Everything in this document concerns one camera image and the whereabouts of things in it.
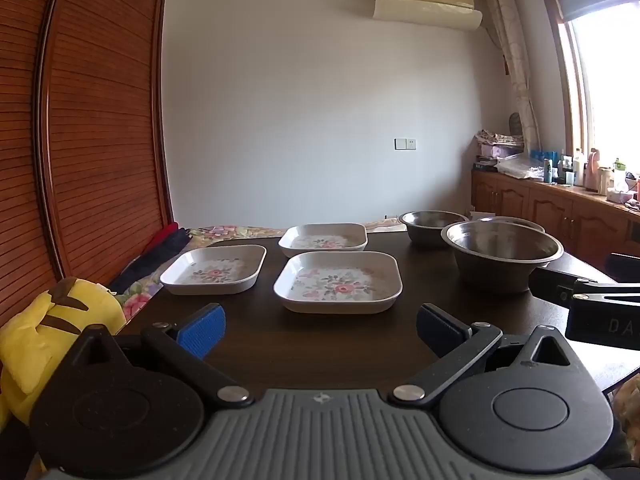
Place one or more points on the patterned beige curtain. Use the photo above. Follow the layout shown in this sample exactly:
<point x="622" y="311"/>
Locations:
<point x="515" y="60"/>

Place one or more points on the white jar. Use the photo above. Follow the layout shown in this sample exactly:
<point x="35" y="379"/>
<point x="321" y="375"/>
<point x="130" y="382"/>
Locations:
<point x="605" y="182"/>

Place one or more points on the green capped bottle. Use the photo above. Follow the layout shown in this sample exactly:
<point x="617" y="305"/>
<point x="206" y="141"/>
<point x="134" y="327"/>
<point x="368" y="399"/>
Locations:
<point x="620" y="175"/>

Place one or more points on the teal can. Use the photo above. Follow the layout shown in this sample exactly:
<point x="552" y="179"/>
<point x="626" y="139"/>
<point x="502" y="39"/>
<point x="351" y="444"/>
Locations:
<point x="548" y="172"/>

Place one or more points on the pink box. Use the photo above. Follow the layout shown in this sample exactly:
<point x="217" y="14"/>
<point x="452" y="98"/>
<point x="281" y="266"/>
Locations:
<point x="500" y="150"/>

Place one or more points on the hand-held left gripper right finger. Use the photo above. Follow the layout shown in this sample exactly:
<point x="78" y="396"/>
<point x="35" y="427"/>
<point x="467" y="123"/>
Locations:
<point x="440" y="332"/>

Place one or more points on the pink bottle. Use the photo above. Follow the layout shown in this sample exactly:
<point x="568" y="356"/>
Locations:
<point x="592" y="172"/>

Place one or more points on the dark navy cloth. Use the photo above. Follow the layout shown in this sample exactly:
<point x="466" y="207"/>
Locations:
<point x="150" y="265"/>

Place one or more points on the yellow plush toy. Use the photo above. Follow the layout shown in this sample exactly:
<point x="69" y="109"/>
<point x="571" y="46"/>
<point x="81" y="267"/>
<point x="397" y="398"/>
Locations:
<point x="45" y="325"/>

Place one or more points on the brown wooden wardrobe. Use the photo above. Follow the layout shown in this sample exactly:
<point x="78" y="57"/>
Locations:
<point x="100" y="110"/>

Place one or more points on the stack of books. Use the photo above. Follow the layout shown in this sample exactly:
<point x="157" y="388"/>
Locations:
<point x="485" y="164"/>

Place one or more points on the folded patterned cloth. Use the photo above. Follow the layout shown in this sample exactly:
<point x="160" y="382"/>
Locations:
<point x="500" y="136"/>

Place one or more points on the red cloth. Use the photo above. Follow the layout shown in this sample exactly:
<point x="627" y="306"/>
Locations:
<point x="162" y="237"/>

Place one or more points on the white bottle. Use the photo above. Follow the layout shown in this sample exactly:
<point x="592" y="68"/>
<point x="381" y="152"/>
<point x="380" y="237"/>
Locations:
<point x="579" y="170"/>

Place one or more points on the floral bedspread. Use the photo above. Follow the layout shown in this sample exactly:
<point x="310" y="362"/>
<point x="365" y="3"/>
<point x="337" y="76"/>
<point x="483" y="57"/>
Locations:
<point x="220" y="232"/>

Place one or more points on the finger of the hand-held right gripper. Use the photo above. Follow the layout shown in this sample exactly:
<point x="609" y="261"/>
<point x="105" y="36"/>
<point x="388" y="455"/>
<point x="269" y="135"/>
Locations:
<point x="552" y="285"/>
<point x="625" y="267"/>

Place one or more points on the white floral square plate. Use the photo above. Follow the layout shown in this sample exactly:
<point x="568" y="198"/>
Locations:
<point x="322" y="242"/>
<point x="212" y="272"/>
<point x="337" y="285"/>

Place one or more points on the wooden framed window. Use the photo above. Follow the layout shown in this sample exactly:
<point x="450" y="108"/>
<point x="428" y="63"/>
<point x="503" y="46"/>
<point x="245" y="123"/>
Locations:
<point x="610" y="85"/>

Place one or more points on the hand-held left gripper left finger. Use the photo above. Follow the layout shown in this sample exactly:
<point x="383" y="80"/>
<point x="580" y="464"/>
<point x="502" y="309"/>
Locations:
<point x="202" y="330"/>

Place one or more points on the white wall switch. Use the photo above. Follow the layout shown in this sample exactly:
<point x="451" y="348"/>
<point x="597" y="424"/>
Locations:
<point x="405" y="144"/>

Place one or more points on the wooden cabinet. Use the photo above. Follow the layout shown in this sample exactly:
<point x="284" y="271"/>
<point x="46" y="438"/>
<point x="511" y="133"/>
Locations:
<point x="550" y="210"/>

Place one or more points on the clear plastic bag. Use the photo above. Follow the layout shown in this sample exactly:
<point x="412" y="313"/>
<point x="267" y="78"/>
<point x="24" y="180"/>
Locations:
<point x="520" y="166"/>

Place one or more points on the dark grey hand fan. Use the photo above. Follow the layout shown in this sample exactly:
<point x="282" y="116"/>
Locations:
<point x="515" y="125"/>

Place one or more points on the large steel bowl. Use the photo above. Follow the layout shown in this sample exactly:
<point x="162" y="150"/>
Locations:
<point x="500" y="250"/>

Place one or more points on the small steel bowl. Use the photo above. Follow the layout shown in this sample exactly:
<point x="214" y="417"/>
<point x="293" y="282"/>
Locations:
<point x="430" y="225"/>

